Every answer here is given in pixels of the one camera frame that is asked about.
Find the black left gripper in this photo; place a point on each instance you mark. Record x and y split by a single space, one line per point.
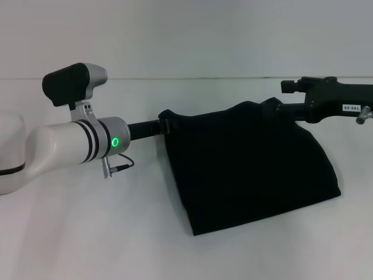
142 130

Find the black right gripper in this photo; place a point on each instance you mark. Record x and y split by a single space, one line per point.
332 99

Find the black t-shirt with FREE print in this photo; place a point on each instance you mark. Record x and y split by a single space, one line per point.
247 175

